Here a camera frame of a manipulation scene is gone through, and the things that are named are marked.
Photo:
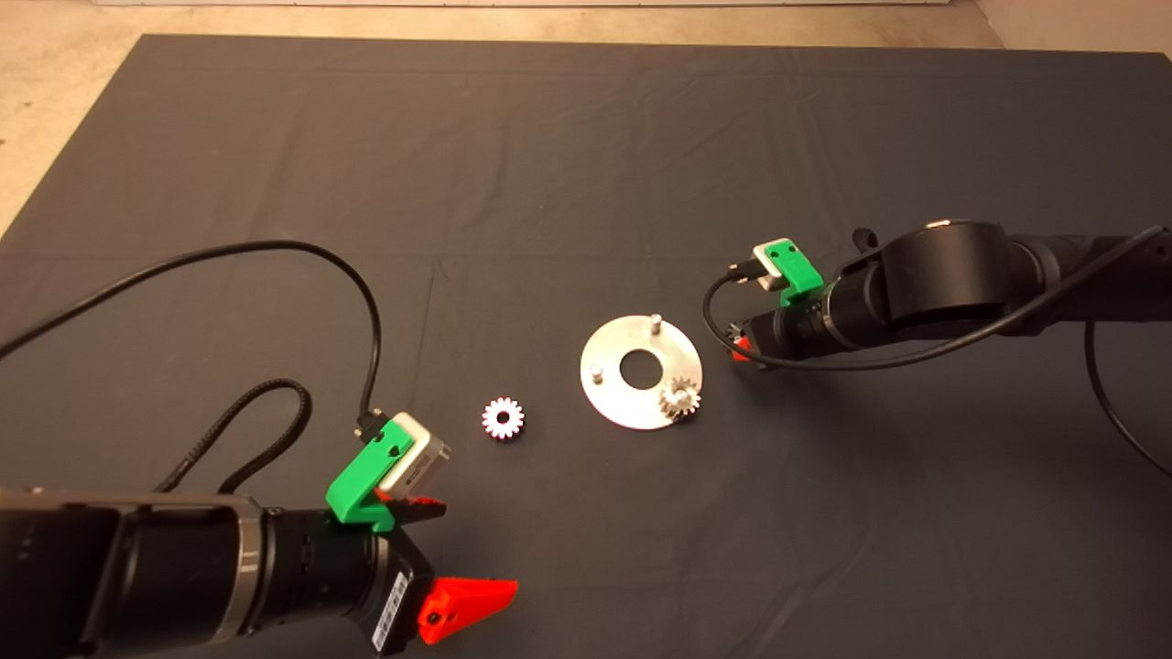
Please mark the round metal carrier plate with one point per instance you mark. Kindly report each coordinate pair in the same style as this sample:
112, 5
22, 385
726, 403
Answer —
609, 403

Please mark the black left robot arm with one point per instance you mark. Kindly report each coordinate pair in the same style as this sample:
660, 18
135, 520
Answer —
128, 577

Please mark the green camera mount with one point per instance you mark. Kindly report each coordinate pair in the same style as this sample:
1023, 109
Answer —
798, 270
357, 490

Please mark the steel planetary gear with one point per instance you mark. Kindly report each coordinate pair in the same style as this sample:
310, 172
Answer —
732, 331
503, 405
668, 403

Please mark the dark grey table cloth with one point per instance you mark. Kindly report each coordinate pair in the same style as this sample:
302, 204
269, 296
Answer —
549, 183

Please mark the green left camera mount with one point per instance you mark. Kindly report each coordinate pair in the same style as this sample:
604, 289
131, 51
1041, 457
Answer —
357, 490

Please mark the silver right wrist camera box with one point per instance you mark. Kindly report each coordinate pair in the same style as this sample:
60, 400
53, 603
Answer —
769, 279

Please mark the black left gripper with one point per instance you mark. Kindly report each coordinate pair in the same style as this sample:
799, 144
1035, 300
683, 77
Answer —
359, 577

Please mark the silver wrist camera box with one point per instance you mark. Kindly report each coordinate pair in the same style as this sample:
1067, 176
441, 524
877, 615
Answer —
769, 279
421, 462

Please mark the green right camera mount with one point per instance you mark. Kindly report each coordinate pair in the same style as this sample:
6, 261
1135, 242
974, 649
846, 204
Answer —
798, 270

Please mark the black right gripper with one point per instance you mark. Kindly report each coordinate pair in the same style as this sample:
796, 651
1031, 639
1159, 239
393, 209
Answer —
797, 325

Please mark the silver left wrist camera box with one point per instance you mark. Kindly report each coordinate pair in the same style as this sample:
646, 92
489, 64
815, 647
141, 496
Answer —
421, 462

